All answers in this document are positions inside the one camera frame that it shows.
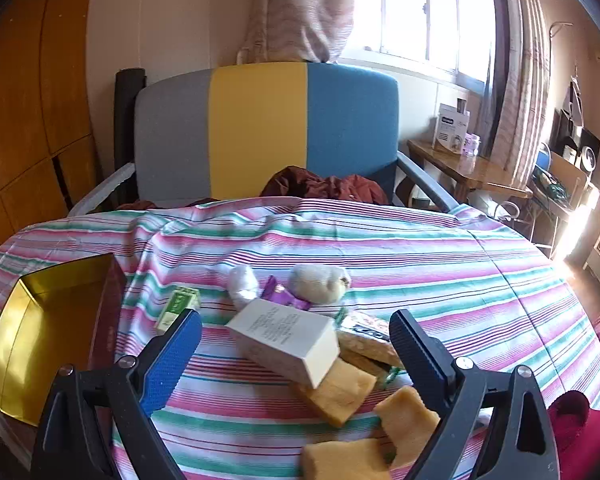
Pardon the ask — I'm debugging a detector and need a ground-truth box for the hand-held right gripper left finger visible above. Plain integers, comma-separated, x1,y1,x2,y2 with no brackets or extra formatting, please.
30,308,204,480

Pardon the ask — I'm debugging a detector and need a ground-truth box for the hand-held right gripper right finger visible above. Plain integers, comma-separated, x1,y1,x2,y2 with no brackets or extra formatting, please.
388,308,561,480

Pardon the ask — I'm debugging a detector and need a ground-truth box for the puffed rice bar packet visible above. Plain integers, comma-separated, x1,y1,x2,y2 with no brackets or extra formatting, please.
336,331,405,367

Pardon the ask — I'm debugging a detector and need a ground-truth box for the small green box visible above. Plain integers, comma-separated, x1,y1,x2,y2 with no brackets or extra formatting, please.
155,285,202,336

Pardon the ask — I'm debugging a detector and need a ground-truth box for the green edged snack packet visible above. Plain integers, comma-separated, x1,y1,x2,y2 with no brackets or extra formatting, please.
334,309,397,341

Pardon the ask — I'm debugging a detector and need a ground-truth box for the yellow sponge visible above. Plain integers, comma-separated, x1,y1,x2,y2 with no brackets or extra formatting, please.
294,360,378,428
300,437,393,480
373,386,441,468

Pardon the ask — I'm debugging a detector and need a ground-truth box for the white fluffy ball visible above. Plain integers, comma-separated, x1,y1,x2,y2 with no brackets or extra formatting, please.
227,265,261,308

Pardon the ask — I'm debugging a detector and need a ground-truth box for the white carton box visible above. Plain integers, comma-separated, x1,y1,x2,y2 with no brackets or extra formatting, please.
225,299,341,390

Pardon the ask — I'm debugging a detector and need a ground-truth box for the purple candy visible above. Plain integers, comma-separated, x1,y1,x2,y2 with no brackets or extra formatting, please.
257,276,312,311

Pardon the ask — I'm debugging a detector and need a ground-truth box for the cream plush pouch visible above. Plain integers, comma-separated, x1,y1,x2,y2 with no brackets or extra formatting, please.
286,264,353,305

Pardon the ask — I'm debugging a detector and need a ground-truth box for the gold-lined maroon gift box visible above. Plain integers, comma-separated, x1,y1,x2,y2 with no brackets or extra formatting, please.
0,252,128,428

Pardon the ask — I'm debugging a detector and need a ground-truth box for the striped pink green tablecloth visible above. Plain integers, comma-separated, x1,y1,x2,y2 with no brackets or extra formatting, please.
0,196,600,480

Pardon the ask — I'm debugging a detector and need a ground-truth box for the crimson cloth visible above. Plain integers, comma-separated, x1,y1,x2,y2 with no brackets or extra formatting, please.
547,390,600,480

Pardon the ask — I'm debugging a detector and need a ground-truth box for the wooden side table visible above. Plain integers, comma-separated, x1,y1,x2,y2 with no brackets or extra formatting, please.
407,139,533,206

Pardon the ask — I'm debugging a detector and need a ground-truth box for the dark red garment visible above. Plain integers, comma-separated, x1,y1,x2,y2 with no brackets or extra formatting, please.
115,166,391,211

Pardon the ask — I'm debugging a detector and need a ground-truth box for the white appliance carton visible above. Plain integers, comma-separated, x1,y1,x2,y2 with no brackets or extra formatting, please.
432,103,472,153

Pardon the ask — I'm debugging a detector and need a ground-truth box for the cardboard box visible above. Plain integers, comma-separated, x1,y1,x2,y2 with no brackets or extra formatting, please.
547,152,588,196

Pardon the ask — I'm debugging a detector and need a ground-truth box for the grey yellow blue chair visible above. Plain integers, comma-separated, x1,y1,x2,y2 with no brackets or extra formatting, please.
67,61,461,218

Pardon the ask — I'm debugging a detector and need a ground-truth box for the black speaker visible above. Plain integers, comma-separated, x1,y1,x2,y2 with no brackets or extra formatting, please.
580,127,600,162

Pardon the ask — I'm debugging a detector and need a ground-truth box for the wooden wardrobe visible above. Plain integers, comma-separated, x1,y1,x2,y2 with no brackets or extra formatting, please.
0,0,106,266

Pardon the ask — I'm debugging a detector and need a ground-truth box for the pink striped curtain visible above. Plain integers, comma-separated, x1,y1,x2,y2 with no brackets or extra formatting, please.
482,0,551,186

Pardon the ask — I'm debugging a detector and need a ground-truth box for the window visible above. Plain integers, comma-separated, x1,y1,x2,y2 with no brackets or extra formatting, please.
340,0,501,93

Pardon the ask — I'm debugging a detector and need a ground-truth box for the pink patterned curtain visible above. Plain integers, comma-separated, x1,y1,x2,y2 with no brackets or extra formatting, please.
237,0,356,65

